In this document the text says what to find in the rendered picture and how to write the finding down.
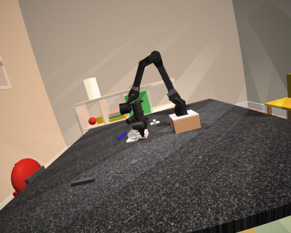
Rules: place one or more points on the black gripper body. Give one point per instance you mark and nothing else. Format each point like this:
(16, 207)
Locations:
(140, 118)

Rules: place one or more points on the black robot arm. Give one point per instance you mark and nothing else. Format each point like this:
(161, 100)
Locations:
(174, 97)

